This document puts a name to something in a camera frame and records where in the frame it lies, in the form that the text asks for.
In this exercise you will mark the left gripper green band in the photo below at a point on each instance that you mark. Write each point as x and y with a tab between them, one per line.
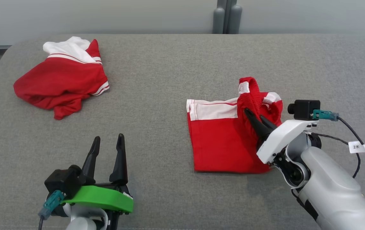
102	198

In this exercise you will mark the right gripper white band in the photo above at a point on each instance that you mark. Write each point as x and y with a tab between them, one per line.
281	137

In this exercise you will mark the red shorts with white trim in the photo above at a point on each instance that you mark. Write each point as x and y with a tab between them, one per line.
221	143

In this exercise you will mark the red and white jersey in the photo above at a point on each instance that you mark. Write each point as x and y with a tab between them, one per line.
64	80

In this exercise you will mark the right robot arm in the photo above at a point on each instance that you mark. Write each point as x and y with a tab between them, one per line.
329	179

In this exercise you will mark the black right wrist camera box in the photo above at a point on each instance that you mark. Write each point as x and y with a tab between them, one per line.
305	109

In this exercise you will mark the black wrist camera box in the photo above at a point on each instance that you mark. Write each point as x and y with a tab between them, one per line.
305	109
62	180

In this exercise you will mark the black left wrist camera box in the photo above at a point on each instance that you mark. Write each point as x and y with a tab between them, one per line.
62	180

